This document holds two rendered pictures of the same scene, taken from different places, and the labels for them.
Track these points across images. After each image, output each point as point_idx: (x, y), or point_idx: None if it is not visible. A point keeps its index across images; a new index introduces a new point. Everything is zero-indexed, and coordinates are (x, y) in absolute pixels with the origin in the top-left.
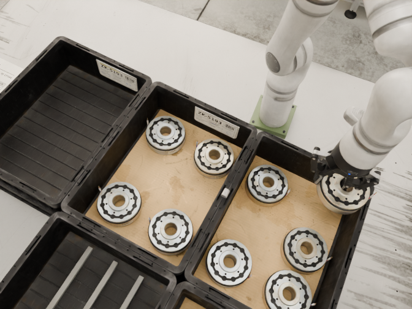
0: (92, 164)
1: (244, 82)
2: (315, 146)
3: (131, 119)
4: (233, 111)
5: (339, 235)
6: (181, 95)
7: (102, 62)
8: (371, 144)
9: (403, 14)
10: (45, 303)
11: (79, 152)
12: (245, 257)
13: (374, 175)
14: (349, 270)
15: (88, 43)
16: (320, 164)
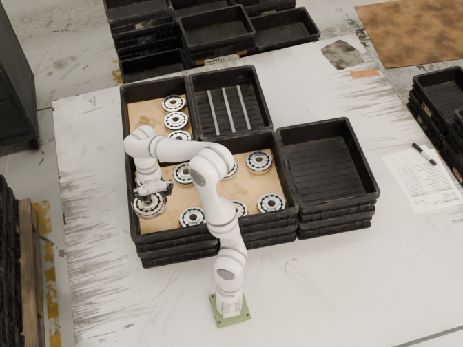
0: (280, 150)
1: (273, 322)
2: (173, 184)
3: (286, 180)
4: (260, 290)
5: (137, 225)
6: (275, 211)
7: None
8: None
9: (159, 135)
10: (251, 118)
11: (305, 171)
12: (180, 179)
13: (137, 189)
14: (120, 244)
15: (409, 262)
16: (166, 193)
